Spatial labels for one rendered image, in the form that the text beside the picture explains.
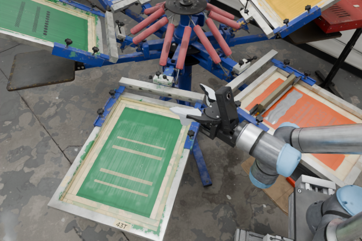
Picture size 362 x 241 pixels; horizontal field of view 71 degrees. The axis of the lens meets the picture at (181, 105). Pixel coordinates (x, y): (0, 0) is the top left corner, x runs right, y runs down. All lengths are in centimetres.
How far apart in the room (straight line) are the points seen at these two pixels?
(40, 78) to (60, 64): 18
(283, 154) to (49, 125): 269
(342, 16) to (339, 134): 189
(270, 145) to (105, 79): 282
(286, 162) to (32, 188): 240
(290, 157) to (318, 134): 12
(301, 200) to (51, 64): 186
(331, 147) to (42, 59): 202
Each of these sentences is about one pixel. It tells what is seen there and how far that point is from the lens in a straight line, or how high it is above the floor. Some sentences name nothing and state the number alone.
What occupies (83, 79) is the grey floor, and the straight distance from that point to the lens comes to 341.
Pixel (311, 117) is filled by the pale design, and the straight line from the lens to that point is 181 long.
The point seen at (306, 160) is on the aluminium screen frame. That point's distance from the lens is 156.
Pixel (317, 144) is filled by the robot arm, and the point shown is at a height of 166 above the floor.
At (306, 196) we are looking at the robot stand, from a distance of 115.
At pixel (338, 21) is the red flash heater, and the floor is 110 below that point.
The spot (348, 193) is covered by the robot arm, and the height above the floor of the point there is 149.
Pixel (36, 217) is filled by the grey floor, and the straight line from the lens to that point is 262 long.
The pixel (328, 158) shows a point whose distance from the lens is 167.
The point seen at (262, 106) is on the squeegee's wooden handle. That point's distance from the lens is 161.
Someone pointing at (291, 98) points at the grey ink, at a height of 96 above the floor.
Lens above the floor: 224
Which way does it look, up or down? 50 degrees down
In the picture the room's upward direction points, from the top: straight up
